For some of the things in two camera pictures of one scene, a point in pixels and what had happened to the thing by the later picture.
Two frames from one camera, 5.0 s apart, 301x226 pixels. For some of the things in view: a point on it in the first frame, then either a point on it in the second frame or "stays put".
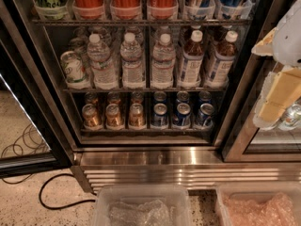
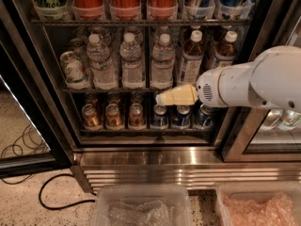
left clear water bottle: [103, 72] stays put
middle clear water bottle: [133, 72] stays put
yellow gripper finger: [282, 89] → [182, 96]
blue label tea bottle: [192, 61] stays put
